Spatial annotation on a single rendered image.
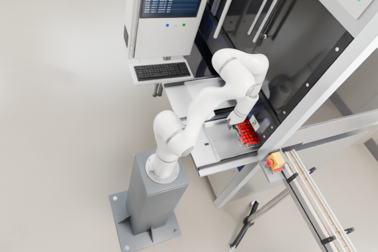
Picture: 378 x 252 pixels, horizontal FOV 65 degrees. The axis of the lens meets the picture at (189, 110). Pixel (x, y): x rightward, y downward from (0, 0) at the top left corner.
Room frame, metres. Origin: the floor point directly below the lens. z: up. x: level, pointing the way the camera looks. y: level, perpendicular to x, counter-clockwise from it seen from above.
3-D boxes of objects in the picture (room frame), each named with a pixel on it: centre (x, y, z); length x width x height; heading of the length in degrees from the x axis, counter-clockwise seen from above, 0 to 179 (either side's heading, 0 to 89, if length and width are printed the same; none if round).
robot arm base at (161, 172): (0.76, 0.02, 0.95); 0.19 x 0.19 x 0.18
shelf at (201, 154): (1.21, -0.17, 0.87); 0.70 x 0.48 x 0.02; 38
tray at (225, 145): (1.12, -0.33, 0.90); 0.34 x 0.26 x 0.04; 128
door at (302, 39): (1.25, -0.36, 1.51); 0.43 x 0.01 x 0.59; 38
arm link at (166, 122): (0.78, 0.05, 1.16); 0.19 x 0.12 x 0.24; 53
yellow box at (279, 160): (1.00, -0.57, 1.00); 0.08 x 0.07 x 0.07; 128
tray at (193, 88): (1.39, -0.12, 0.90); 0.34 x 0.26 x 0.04; 128
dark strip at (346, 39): (1.10, -0.47, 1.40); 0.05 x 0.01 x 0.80; 38
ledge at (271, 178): (1.01, -0.62, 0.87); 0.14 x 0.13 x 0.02; 128
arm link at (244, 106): (1.16, -0.28, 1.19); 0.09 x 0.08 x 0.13; 53
